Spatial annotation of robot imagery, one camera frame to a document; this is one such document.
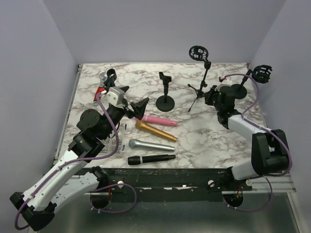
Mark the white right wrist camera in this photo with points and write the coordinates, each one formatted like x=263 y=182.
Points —
x=225 y=81

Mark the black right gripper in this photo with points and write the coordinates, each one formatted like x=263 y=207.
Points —
x=208 y=95

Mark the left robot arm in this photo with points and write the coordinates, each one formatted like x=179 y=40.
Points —
x=37 y=206

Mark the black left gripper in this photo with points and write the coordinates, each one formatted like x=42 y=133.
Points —
x=138 y=108

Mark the pink microphone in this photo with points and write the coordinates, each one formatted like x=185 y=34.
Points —
x=159 y=121

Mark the black metal base rail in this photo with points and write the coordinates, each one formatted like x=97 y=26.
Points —
x=179 y=184

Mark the gold microphone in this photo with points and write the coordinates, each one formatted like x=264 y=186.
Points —
x=157 y=132

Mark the black clamp microphone stand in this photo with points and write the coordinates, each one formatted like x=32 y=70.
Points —
x=111 y=77

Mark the black handheld microphone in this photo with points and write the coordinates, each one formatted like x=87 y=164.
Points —
x=137 y=160

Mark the red adjustable wrench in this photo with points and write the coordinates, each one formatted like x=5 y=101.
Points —
x=103 y=79

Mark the black shock-mount desk stand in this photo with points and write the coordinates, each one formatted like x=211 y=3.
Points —
x=260 y=74

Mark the aluminium extrusion rail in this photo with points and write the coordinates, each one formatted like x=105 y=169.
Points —
x=95 y=177

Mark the clear plastic screw box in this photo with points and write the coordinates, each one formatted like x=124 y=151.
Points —
x=110 y=142

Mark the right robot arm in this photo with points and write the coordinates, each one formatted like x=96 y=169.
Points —
x=269 y=149

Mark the silver grey microphone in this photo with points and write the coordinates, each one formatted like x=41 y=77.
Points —
x=137 y=144

